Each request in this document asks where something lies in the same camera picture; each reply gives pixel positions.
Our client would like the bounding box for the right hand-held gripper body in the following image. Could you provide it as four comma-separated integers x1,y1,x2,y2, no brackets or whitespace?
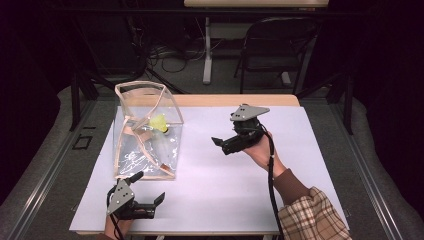
221,103,271,156

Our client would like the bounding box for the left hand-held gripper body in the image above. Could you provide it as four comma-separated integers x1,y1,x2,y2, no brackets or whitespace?
106,179,157,221

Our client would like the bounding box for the transparent bag with beige trim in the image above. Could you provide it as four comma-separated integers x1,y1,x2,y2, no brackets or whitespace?
113,80,185,181

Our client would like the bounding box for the yellow shuttlecock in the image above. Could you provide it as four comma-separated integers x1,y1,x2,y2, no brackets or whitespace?
148,113,170,136

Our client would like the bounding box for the person's right hand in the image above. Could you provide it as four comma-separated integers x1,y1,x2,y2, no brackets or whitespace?
242,131,288,180

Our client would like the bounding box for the person's left hand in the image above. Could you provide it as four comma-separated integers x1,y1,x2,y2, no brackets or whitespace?
104,214,135,240

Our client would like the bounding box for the black folding chair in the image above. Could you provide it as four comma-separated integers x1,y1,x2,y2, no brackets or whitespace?
234,16,318,96

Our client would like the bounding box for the desk with white legs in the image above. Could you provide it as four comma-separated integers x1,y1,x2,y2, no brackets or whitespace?
183,0,330,86

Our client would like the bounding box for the black metal stand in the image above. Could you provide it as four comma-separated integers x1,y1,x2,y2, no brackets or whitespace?
68,59,116,132
295,71,355,136

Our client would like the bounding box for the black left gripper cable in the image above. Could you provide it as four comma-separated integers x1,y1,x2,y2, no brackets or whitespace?
105,186,126,240

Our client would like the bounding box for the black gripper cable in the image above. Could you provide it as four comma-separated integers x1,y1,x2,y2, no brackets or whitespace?
246,123,285,240
105,186,126,240

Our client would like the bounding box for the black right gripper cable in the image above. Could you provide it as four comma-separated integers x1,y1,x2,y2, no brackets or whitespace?
246,123,285,240

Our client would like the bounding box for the metal floor rail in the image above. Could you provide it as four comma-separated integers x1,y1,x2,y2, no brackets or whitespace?
3,99,98,240
328,101,406,240

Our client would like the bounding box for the tangle of floor cables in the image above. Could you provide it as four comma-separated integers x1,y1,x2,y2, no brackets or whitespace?
146,39,208,74

